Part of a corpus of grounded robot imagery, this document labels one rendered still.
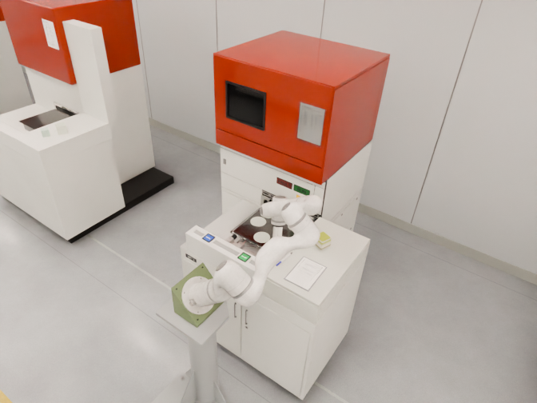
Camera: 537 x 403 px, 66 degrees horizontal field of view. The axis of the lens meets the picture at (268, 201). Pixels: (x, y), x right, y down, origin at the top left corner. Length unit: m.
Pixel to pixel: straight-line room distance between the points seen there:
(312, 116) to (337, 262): 0.81
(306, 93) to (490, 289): 2.48
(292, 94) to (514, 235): 2.44
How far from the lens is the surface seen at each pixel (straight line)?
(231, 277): 1.80
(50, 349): 3.36
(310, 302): 2.12
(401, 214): 4.20
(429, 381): 3.21
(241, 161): 2.80
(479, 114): 3.63
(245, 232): 2.56
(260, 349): 2.70
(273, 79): 2.35
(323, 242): 2.34
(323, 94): 2.21
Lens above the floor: 2.56
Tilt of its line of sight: 36 degrees down
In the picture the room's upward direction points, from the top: 3 degrees clockwise
